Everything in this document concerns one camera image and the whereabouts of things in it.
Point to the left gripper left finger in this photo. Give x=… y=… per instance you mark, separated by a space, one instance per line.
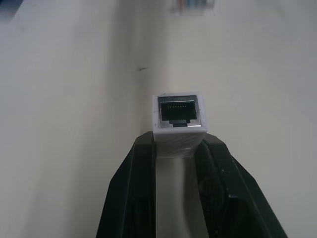
x=131 y=193

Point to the white block with ethernet port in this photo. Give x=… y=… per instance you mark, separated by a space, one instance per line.
x=179 y=116

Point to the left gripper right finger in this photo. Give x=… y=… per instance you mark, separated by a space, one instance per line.
x=235 y=198

